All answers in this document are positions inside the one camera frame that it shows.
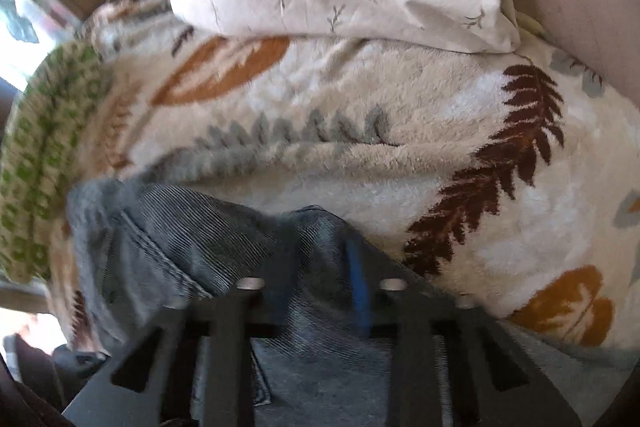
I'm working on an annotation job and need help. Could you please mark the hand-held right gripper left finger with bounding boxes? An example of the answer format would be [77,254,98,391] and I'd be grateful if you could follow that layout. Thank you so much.
[62,209,311,427]

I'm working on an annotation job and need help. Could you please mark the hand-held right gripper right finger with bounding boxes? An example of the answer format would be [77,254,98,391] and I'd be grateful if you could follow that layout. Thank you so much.
[344,227,583,427]

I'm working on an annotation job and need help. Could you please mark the green patterned cloth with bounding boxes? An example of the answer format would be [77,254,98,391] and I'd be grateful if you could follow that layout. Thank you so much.
[0,42,108,283]

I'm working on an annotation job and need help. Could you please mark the leaf print fleece blanket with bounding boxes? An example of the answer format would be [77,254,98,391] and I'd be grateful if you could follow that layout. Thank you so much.
[47,0,640,353]

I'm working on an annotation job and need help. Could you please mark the blue denim pants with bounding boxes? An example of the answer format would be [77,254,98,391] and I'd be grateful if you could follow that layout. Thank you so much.
[65,179,501,427]

